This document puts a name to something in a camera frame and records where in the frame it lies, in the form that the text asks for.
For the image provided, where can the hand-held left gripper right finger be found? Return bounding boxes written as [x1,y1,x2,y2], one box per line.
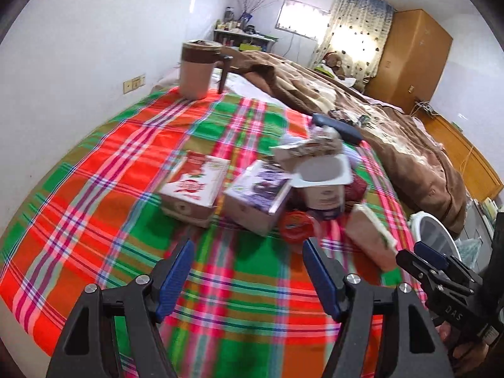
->
[302,237,455,378]

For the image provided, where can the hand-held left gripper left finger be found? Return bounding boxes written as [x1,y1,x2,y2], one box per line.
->
[46,238,195,378]

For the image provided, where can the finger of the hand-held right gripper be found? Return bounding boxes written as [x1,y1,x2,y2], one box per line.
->
[396,249,471,297]
[413,241,484,286]

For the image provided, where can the white trash bin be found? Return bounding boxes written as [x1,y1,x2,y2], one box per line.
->
[409,211,464,261]

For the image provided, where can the brown and white packet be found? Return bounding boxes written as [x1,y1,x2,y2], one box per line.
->
[346,203,398,272]

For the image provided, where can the red round lid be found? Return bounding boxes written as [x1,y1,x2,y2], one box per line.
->
[280,210,320,242]

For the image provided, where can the dark red wrapper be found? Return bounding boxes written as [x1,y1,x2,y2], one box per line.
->
[346,173,369,202]

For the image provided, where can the red drink carton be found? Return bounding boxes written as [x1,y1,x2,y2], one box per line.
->
[158,150,231,229]

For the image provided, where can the white yogurt cup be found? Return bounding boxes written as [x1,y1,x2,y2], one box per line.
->
[290,153,353,221]

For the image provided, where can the purple drink carton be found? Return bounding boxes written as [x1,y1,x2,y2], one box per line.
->
[223,160,293,237]

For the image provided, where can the printed paper cup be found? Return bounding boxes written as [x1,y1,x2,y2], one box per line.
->
[270,136,343,170]

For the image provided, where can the person's right hand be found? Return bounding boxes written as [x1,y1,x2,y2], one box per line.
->
[437,321,491,376]

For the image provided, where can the stack of books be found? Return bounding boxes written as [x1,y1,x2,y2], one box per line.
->
[472,197,500,229]

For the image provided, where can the wooden headboard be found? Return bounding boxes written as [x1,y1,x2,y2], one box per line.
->
[409,106,504,202]

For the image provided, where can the brown fleece blanket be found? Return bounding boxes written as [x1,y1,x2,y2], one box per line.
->
[232,49,469,238]

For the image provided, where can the plaid blanket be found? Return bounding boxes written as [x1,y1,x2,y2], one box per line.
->
[0,87,430,378]

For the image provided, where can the dark blue glasses case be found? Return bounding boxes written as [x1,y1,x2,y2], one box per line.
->
[312,113,363,144]

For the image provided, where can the wooden wardrobe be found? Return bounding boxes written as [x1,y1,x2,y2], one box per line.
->
[364,9,453,113]

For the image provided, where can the white bed sheet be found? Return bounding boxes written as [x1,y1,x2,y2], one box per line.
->
[157,67,285,108]

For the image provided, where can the beige mug with brown lid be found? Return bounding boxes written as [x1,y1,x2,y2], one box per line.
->
[179,40,234,100]

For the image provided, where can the brown teddy bear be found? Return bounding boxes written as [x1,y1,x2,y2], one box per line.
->
[321,52,348,78]

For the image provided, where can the patterned curtain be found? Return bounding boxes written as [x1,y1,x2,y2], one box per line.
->
[313,0,394,81]

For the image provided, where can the cluttered shelf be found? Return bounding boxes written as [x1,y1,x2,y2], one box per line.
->
[213,27,278,53]

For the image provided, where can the window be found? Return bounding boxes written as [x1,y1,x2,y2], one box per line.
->
[276,0,331,41]

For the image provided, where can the dried branches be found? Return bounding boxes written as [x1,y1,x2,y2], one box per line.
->
[232,0,272,14]

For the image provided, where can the wall outlet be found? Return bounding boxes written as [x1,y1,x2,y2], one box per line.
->
[123,74,147,94]

